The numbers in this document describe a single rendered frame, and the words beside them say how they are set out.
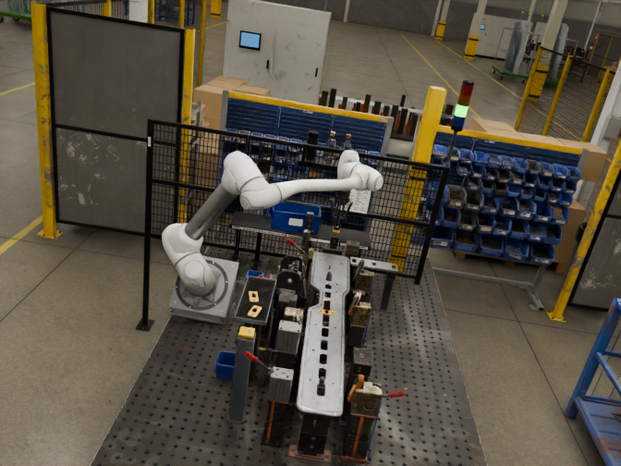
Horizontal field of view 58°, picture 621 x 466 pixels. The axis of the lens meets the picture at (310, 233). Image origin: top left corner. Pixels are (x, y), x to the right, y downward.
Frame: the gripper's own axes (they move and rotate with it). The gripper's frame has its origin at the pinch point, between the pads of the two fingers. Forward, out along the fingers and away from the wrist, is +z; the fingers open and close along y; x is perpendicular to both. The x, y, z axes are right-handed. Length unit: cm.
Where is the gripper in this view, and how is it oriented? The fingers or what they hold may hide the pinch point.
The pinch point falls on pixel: (337, 223)
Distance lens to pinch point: 310.5
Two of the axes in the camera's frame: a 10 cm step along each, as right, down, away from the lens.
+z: -1.5, 9.0, 4.1
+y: 9.9, 1.6, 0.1
